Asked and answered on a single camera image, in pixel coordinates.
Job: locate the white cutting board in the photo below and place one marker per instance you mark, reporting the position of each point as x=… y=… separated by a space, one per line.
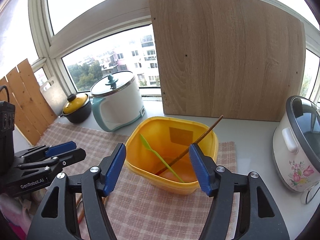
x=55 y=97

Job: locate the yellow plastic container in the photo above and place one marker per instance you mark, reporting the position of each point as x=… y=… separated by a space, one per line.
x=162 y=182

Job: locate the pink clothing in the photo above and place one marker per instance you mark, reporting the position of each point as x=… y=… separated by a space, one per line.
x=15 y=230

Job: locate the white teal electric pot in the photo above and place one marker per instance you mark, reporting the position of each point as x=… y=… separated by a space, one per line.
x=120 y=110

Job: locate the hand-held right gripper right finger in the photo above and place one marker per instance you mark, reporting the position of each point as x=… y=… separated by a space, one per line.
x=198 y=170

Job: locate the pink plaid cloth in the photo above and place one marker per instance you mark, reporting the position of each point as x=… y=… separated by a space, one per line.
x=150 y=210

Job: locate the black clay pot yellow lid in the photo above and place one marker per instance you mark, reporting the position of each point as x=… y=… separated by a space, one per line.
x=80 y=112

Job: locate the large light wooden board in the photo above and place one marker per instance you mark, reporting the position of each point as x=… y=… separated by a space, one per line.
x=225 y=55

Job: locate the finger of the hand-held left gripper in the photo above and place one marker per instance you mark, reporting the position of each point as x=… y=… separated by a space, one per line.
x=70 y=155
x=61 y=147

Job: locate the white window frame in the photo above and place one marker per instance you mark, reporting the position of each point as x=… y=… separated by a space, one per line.
x=82 y=30

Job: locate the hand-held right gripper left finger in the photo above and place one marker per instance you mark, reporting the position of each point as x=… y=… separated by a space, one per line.
x=113 y=170

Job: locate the wooden slat panel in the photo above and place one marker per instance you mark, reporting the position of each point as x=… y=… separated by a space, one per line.
x=27 y=100

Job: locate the white floral rice cooker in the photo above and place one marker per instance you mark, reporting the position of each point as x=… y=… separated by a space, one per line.
x=287 y=155

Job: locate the green plastic spoon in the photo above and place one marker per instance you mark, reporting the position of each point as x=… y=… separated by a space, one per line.
x=150 y=146

